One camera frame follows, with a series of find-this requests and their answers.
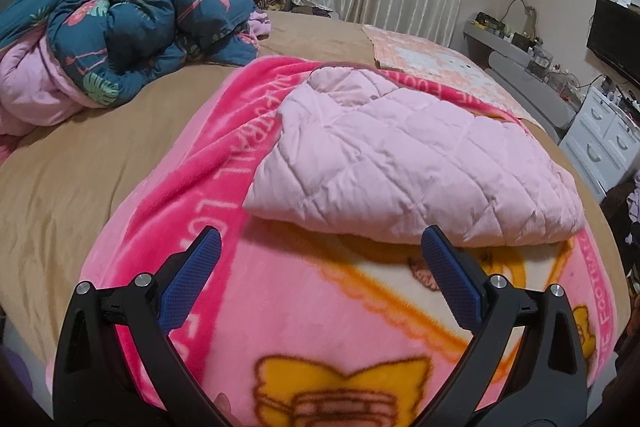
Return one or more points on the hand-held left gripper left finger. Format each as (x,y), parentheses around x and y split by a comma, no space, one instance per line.
(192,287)

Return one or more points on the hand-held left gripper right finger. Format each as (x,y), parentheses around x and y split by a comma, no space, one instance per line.
(450,282)

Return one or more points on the pink quilted jacket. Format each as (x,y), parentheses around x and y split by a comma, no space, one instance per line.
(400,157)

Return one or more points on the dark clothes heap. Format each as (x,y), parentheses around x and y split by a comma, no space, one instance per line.
(620,217)

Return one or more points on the pink printed blanket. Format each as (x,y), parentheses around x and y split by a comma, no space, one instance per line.
(280,317)

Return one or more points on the bed with tan sheet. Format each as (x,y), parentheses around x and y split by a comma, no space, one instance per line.
(100,147)

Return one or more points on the white drawer cabinet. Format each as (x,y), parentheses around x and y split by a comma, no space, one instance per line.
(600,132)

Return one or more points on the peach printed cloth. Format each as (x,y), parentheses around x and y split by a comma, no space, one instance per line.
(425,52)

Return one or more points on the dark pink cloth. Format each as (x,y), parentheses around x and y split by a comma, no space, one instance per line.
(6,149)

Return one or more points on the cluster of small desk items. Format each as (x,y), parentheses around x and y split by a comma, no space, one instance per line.
(540,59)

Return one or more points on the blue flamingo print duvet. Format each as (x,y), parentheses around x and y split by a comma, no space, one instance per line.
(140,22)

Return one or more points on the light pink patterned garment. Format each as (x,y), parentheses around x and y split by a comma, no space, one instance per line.
(260,24)

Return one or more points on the black flat television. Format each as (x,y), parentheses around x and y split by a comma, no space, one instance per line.
(615,37)

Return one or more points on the grey wall shelf desk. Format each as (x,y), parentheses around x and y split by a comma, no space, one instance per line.
(525,79)

